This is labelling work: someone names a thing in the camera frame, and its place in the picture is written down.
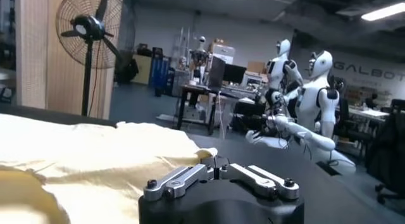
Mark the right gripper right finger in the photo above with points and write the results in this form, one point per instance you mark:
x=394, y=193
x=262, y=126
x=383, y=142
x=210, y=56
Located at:
x=259, y=181

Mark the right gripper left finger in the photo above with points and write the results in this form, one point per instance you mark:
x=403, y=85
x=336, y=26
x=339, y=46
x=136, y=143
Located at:
x=177, y=182

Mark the cream cotton shirt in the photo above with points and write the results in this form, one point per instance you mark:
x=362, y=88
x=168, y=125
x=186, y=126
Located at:
x=95, y=143

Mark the outstretched white robot arm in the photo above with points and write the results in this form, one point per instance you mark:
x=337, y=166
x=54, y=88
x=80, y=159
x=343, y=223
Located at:
x=316, y=140

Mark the black table cover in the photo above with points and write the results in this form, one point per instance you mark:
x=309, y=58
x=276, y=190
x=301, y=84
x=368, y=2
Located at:
x=269, y=162

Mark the white-legged standing desk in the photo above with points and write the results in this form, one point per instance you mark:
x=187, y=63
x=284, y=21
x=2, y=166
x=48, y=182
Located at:
x=223, y=117

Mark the white humanoid robot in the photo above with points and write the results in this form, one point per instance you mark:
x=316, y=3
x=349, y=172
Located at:
x=316, y=98
x=280, y=70

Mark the black office chair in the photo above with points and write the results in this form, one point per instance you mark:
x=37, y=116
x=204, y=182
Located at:
x=387, y=149
x=351, y=127

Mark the black computer monitor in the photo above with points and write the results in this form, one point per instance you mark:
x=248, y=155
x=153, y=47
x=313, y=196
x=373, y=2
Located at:
x=234, y=74

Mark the blue cabinet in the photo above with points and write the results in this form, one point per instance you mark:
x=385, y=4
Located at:
x=159, y=71

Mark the brown cardboard box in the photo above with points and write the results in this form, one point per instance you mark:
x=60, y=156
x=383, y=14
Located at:
x=256, y=67

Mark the open dark laptop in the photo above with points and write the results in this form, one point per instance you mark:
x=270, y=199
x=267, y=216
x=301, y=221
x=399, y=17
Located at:
x=216, y=71

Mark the dark skeletal humanoid robot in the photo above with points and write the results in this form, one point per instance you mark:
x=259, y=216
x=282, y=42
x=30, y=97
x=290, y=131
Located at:
x=200, y=56

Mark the light wooden partition panel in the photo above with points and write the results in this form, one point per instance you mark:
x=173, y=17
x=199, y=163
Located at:
x=34, y=54

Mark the ceiling light panel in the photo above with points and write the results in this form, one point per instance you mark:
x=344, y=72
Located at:
x=384, y=11

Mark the black metal frame desk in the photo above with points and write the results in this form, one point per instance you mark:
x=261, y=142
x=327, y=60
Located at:
x=182, y=108

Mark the black pedestal fan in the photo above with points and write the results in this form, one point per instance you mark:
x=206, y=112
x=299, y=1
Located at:
x=90, y=26

